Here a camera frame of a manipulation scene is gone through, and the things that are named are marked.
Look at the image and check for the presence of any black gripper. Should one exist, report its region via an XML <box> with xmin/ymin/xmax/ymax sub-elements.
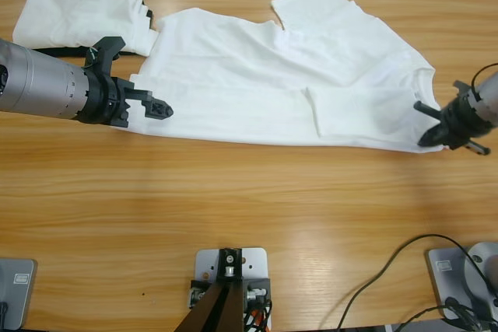
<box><xmin>412</xmin><ymin>92</ymin><xmax>494</xmax><ymax>156</ymax></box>
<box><xmin>75</xmin><ymin>70</ymin><xmax>175</xmax><ymax>129</ymax></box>

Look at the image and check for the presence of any white t-shirt with black print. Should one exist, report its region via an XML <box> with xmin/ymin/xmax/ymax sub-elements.
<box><xmin>110</xmin><ymin>0</ymin><xmax>447</xmax><ymax>154</ymax></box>

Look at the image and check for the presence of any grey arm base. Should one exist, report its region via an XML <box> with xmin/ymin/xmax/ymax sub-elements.
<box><xmin>0</xmin><ymin>257</ymin><xmax>39</xmax><ymax>331</ymax></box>
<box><xmin>423</xmin><ymin>241</ymin><xmax>498</xmax><ymax>323</ymax></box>

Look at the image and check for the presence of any folded black garment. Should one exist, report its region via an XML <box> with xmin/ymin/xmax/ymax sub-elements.
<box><xmin>29</xmin><ymin>0</ymin><xmax>156</xmax><ymax>60</ymax></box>

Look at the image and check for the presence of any folded white t-shirt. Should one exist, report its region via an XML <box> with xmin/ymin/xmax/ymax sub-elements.
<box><xmin>12</xmin><ymin>0</ymin><xmax>161</xmax><ymax>57</ymax></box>

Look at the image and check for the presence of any black base plug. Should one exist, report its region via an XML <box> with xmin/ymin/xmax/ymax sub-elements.
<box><xmin>444</xmin><ymin>295</ymin><xmax>489</xmax><ymax>332</ymax></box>

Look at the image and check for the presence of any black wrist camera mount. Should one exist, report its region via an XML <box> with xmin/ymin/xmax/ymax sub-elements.
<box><xmin>83</xmin><ymin>36</ymin><xmax>126</xmax><ymax>76</ymax></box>
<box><xmin>452</xmin><ymin>79</ymin><xmax>474</xmax><ymax>96</ymax></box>

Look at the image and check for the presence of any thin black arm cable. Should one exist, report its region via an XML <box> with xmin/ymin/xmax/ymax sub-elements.
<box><xmin>470</xmin><ymin>61</ymin><xmax>498</xmax><ymax>89</ymax></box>

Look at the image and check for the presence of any arm base with cable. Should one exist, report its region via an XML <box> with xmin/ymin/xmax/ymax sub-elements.
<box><xmin>336</xmin><ymin>234</ymin><xmax>497</xmax><ymax>332</ymax></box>

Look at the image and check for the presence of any black post clamp with bolt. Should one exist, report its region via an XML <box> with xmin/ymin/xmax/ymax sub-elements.
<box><xmin>216</xmin><ymin>246</ymin><xmax>245</xmax><ymax>283</ymax></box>

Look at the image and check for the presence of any black post bracket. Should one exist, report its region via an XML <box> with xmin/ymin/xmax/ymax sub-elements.
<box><xmin>243</xmin><ymin>276</ymin><xmax>272</xmax><ymax>306</ymax></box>
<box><xmin>188</xmin><ymin>278</ymin><xmax>214</xmax><ymax>309</ymax></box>

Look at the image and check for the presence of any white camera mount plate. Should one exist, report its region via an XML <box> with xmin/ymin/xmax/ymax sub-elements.
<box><xmin>194</xmin><ymin>246</ymin><xmax>270</xmax><ymax>312</ymax></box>

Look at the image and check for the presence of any short black cable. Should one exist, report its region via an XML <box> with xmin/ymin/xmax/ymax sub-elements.
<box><xmin>391</xmin><ymin>307</ymin><xmax>452</xmax><ymax>332</ymax></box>

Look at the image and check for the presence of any dark camera post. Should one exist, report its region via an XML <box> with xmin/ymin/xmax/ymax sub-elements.
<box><xmin>173</xmin><ymin>280</ymin><xmax>247</xmax><ymax>332</ymax></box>

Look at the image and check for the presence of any orange cable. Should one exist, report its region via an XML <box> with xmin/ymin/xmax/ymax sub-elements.
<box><xmin>245</xmin><ymin>306</ymin><xmax>269</xmax><ymax>332</ymax></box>

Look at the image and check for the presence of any black mount cable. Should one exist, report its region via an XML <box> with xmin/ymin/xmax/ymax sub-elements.
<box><xmin>254</xmin><ymin>296</ymin><xmax>276</xmax><ymax>332</ymax></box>

